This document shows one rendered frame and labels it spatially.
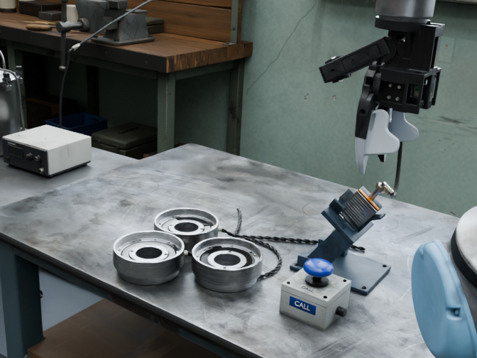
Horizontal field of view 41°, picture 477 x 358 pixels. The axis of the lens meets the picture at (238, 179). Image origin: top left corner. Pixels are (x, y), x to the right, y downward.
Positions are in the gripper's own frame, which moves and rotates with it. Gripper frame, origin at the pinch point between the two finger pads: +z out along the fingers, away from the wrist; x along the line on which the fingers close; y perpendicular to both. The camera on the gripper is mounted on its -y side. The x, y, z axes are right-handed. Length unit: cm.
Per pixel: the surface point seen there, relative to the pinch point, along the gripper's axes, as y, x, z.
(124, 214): -41.8, -6.5, 18.8
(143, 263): -22.1, -23.3, 14.9
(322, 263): 0.6, -13.3, 11.3
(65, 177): -88, 20, 31
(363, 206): 0.6, -1.1, 6.9
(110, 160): -89, 37, 31
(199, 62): -117, 115, 17
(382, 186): 2.8, -0.3, 3.4
